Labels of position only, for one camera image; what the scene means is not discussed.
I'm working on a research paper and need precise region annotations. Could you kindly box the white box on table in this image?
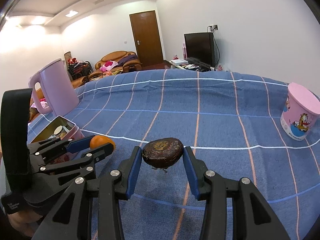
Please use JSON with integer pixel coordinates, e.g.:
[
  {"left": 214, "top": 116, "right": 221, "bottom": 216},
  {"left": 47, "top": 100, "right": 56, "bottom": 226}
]
[{"left": 169, "top": 59, "right": 189, "bottom": 66}]

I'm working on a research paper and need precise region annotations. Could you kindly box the brown wooden door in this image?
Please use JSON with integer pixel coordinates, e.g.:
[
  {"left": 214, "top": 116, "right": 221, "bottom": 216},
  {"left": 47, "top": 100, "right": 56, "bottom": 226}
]
[{"left": 129, "top": 10, "right": 163, "bottom": 68}]

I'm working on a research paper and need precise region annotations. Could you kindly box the dark brown wrinkled fruit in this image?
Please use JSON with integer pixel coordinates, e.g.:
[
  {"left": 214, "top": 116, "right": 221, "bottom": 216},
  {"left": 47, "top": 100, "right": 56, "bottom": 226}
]
[{"left": 142, "top": 138, "right": 184, "bottom": 169}]

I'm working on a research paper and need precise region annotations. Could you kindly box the black television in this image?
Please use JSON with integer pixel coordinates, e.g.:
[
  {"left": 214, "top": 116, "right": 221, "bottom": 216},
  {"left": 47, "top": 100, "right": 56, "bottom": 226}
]
[{"left": 184, "top": 32, "right": 215, "bottom": 67}]

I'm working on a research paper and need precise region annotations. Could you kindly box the pink floral cushion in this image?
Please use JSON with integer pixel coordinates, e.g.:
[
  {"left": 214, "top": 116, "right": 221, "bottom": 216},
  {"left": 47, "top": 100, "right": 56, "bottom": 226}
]
[{"left": 100, "top": 61, "right": 118, "bottom": 72}]

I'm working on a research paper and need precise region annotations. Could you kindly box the orange tangerine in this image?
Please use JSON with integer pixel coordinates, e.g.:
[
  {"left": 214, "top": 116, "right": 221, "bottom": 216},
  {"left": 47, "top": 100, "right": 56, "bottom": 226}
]
[{"left": 89, "top": 135, "right": 116, "bottom": 150}]

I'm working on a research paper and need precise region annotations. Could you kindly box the pink electric kettle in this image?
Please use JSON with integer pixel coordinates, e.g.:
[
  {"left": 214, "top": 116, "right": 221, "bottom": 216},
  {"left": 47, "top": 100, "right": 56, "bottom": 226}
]
[{"left": 28, "top": 59, "right": 80, "bottom": 116}]

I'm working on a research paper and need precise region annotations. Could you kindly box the pink metal tin box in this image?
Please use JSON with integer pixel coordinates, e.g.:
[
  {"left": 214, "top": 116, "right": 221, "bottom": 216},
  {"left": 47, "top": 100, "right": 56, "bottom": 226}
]
[{"left": 30, "top": 115, "right": 86, "bottom": 165}]

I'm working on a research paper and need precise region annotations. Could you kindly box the pink bottle by television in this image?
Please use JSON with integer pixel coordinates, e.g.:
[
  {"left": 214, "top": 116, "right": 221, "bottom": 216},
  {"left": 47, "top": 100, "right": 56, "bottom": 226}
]
[{"left": 182, "top": 43, "right": 187, "bottom": 60}]

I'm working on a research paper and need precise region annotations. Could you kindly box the pink cartoon cup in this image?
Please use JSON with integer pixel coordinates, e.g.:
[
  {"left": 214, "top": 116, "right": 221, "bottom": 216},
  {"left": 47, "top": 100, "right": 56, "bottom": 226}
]
[{"left": 280, "top": 82, "right": 319, "bottom": 141}]

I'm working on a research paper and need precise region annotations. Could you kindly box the wall socket with cable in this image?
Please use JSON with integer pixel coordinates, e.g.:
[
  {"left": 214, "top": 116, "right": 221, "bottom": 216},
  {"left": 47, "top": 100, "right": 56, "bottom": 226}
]
[{"left": 207, "top": 25, "right": 221, "bottom": 68}]

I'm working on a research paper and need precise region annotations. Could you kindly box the brown leather sofa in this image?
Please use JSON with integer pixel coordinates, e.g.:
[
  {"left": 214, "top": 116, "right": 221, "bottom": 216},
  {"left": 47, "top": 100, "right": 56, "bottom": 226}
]
[{"left": 88, "top": 51, "right": 142, "bottom": 80}]

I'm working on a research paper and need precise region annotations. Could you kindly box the dark shelf with clutter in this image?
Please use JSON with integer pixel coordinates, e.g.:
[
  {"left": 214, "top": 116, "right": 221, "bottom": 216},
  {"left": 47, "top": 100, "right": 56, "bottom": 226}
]
[{"left": 64, "top": 51, "right": 93, "bottom": 81}]

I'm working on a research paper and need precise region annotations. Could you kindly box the low tv table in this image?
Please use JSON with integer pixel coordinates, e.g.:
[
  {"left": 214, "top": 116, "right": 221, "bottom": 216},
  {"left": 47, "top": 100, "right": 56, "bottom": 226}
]
[{"left": 167, "top": 58, "right": 228, "bottom": 72}]

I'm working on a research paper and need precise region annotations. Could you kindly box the left hand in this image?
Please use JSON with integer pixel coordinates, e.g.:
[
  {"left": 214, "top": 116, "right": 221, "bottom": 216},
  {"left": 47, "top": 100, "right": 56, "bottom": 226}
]
[{"left": 7, "top": 209, "right": 43, "bottom": 237}]

